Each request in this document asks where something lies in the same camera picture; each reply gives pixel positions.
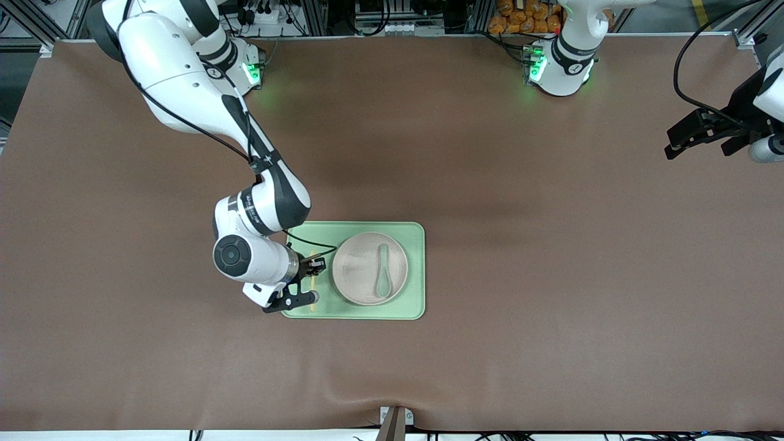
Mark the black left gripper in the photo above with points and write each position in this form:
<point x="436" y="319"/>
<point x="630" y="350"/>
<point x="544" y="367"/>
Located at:
<point x="737" y="114"/>

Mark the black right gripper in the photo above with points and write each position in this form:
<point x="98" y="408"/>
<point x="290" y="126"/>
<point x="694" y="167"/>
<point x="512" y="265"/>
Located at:
<point x="304" y="267"/>

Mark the yellow plastic fork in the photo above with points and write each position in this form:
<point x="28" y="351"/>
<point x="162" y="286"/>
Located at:
<point x="313" y="283"/>

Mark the beige round plate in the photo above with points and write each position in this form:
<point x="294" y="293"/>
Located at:
<point x="355" y="269"/>

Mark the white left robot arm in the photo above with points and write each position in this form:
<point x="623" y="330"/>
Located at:
<point x="563" y="67"/>

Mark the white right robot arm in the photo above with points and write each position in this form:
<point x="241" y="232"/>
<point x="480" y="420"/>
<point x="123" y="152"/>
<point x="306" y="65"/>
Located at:
<point x="177" y="73"/>

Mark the grey-green plastic spoon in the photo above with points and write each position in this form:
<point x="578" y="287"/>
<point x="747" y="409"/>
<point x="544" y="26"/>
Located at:
<point x="383" y="288"/>

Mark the light green rectangular tray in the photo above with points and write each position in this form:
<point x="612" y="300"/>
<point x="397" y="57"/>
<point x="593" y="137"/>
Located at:
<point x="416" y="269"/>

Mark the brown table cover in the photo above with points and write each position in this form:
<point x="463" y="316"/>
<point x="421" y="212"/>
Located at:
<point x="184" y="367"/>

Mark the pile of orange items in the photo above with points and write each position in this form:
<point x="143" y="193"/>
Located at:
<point x="520" y="21"/>

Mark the white long socket strip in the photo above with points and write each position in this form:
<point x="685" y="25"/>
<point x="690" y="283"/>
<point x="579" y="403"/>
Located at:
<point x="398" y="28"/>

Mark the white power strip with plugs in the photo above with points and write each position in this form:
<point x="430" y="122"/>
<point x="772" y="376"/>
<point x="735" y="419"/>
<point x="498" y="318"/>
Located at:
<point x="266" y="15"/>

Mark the aluminium frame rail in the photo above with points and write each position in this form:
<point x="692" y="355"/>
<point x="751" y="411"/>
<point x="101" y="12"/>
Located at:
<point x="756" y="33"/>
<point x="37" y="18"/>

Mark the metal table edge bracket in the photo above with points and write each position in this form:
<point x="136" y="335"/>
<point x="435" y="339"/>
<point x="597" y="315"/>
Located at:
<point x="395" y="422"/>

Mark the aluminium frame post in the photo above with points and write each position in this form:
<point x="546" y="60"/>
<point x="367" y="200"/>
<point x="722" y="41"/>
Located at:
<point x="479" y="15"/>
<point x="315" y="15"/>

